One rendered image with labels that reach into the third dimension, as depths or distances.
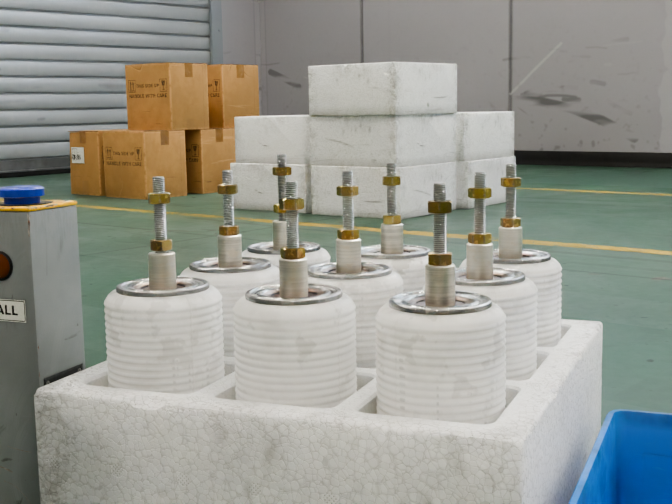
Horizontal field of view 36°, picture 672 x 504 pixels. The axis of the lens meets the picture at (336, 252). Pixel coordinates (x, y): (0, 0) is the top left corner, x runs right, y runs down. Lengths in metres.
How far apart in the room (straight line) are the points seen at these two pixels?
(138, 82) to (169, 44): 2.51
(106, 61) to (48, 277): 6.07
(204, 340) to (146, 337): 0.05
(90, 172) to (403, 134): 1.86
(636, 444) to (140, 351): 0.45
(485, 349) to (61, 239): 0.42
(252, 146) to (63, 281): 3.06
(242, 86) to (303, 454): 4.34
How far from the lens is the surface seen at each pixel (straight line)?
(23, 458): 0.99
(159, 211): 0.84
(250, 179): 4.00
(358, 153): 3.65
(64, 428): 0.84
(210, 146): 4.84
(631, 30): 6.35
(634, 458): 0.98
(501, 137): 4.13
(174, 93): 4.70
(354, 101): 3.64
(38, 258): 0.94
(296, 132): 3.85
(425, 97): 3.68
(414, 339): 0.72
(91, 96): 6.89
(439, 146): 3.78
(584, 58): 6.47
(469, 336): 0.72
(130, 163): 4.67
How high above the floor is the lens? 0.40
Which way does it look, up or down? 8 degrees down
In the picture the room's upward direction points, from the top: 1 degrees counter-clockwise
